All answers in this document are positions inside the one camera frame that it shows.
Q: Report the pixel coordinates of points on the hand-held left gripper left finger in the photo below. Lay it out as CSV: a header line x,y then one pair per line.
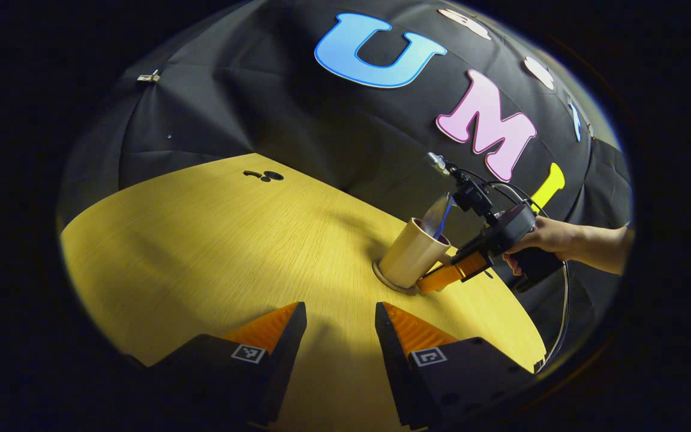
x,y
285,360

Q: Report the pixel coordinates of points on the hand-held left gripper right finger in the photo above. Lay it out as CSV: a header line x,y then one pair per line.
x,y
390,360

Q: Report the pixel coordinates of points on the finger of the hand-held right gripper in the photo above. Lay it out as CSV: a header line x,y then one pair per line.
x,y
447,275

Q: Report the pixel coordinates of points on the beige cup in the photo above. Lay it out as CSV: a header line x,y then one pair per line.
x,y
411,255

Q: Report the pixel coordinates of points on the white and blue toothbrush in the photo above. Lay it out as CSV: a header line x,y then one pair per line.
x,y
443,219

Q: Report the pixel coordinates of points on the white toothpaste tube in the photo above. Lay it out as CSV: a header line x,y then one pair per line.
x,y
432,216

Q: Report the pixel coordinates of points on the round wooden coaster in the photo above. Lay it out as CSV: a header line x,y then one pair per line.
x,y
384,281

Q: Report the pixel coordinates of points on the wooden desktop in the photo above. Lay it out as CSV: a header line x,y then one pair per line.
x,y
201,252

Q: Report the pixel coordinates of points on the black backdrop cloth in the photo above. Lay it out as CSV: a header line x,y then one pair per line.
x,y
321,120

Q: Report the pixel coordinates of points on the silver metal clip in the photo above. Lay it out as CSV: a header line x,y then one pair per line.
x,y
149,77

